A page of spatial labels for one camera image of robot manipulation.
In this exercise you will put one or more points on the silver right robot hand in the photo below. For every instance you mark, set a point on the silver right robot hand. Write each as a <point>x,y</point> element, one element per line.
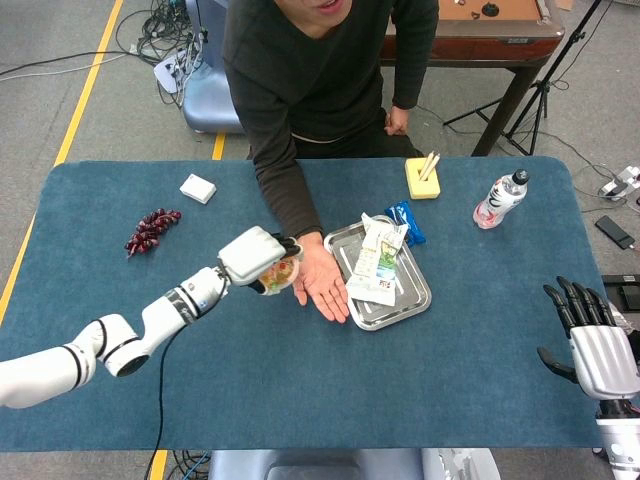
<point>605,360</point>

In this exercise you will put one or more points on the person's right hand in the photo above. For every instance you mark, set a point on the person's right hand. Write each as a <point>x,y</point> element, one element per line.
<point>322,280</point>

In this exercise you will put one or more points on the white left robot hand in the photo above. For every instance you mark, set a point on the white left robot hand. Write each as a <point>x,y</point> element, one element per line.
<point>247,255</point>

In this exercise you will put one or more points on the person's left hand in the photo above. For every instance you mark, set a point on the person's left hand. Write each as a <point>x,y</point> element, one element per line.
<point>398,121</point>

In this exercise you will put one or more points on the round snack packet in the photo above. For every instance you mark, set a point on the round snack packet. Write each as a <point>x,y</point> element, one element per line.
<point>280,275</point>

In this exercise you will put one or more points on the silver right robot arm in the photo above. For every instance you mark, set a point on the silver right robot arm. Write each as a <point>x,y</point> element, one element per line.
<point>620,440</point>

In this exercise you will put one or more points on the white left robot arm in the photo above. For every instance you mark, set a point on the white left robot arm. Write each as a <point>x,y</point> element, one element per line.
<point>50,370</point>

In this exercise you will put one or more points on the person's left forearm dark sleeve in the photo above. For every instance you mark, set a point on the person's left forearm dark sleeve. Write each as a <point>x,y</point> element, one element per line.
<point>415,70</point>

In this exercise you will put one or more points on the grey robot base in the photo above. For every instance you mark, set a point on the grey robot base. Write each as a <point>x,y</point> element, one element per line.
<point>320,465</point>

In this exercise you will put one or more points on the person's right forearm dark sleeve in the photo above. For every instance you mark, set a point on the person's right forearm dark sleeve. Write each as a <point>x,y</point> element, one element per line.
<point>285,200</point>

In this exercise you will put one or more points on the white green snack packet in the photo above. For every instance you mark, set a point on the white green snack packet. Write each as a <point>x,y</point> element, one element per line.
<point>372,270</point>

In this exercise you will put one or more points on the cream wooden stick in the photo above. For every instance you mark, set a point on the cream wooden stick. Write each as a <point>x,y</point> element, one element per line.
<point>432,166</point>
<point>426,165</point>

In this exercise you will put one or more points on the yellow sponge block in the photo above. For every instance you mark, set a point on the yellow sponge block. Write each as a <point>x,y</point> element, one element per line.
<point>417,190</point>

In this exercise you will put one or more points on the black foot pedal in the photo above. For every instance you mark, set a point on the black foot pedal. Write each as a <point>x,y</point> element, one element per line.
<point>625,287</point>

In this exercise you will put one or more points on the small white box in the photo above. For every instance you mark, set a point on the small white box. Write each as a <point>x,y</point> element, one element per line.
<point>197,189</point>

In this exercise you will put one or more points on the person's torso dark sweater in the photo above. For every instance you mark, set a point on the person's torso dark sweater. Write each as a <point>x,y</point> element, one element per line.
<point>320,85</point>

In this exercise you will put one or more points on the metal tray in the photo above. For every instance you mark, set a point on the metal tray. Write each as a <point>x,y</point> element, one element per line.
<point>411,295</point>

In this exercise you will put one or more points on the blue snack packet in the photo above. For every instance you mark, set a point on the blue snack packet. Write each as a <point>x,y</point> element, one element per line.
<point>401,212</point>

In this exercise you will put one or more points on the dark red grape bunch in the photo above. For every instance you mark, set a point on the dark red grape bunch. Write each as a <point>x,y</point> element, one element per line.
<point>150,232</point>

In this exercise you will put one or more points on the blue table cloth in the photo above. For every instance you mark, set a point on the blue table cloth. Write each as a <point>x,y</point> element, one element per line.
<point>300,380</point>

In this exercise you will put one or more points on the brown wooden table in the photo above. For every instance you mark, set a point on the brown wooden table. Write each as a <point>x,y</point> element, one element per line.
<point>475,45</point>

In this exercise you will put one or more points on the pink white drink bottle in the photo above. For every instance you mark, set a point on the pink white drink bottle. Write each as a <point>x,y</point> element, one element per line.
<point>497,200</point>

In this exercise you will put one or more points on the black smartphone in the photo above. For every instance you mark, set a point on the black smartphone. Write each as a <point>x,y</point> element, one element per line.
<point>615,232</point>

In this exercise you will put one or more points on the blue grey machine base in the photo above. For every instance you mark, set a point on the blue grey machine base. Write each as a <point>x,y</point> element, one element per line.
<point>210,105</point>

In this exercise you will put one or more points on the white power strip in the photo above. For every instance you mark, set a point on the white power strip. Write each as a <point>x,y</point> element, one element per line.
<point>167,72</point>
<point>618,187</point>

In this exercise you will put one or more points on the black tripod stand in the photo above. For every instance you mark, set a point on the black tripod stand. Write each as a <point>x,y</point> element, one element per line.
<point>574,35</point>

